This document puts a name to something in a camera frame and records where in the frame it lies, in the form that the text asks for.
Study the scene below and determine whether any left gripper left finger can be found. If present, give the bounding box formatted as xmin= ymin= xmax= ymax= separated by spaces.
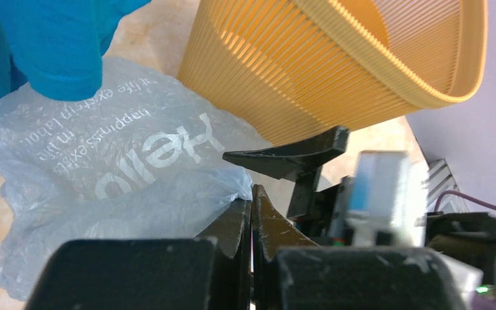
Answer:
xmin=26 ymin=200 xmax=251 ymax=309

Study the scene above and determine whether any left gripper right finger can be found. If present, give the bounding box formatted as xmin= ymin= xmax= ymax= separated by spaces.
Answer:
xmin=252 ymin=185 xmax=467 ymax=309

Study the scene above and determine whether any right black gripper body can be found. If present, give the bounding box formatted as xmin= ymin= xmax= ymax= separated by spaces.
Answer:
xmin=287 ymin=169 xmax=354 ymax=246

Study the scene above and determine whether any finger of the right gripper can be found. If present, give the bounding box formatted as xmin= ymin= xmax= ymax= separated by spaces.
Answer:
xmin=222 ymin=126 xmax=350 ymax=181

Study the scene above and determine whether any yellow mesh trash bin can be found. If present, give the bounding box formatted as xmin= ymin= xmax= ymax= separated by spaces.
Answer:
xmin=178 ymin=1 xmax=488 ymax=145

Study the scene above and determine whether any light blue plastic trash bag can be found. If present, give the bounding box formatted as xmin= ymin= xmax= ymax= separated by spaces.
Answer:
xmin=0 ymin=57 xmax=269 ymax=301

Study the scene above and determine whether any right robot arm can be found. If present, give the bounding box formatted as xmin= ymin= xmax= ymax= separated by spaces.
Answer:
xmin=223 ymin=126 xmax=496 ymax=309

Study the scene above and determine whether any blue t-shirt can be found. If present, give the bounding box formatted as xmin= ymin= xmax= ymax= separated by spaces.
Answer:
xmin=0 ymin=0 xmax=146 ymax=101

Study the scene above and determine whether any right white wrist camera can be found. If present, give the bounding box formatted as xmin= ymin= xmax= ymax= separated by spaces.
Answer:
xmin=346 ymin=150 xmax=428 ymax=247

